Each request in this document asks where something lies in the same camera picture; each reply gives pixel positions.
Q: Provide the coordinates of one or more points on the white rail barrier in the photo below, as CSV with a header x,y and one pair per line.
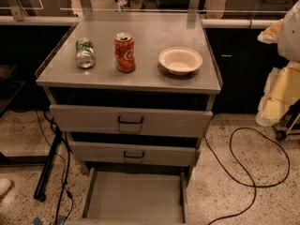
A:
x,y
207,23

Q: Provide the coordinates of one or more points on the blue tape piece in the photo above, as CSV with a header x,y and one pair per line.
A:
x,y
60,221

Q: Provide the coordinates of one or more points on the grey drawer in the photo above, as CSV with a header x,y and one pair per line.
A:
x,y
135,149
133,198
115,120

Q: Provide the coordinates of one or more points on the wheeled cart base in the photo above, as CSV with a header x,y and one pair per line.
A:
x,y
290,123

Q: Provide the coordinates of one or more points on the white paper bowl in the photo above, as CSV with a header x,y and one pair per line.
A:
x,y
180,61

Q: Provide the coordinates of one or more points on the green soda can lying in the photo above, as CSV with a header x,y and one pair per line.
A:
x,y
85,56

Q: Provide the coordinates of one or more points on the grey middle drawer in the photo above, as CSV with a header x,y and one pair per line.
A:
x,y
135,149

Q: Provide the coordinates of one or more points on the black stand leg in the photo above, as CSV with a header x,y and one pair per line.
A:
x,y
39,194

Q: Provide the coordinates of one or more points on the grey top drawer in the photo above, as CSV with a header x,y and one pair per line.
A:
x,y
115,120

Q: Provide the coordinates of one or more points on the red cola can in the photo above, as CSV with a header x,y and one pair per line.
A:
x,y
124,52

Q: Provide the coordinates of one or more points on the grey bottom drawer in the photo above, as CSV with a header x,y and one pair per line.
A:
x,y
133,198

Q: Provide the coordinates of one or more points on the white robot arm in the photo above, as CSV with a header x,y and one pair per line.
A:
x,y
282,88

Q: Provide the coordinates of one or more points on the white shoe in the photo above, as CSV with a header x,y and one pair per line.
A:
x,y
5,186

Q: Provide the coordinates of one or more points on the grey metal drawer cabinet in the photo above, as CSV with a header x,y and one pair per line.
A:
x,y
150,85

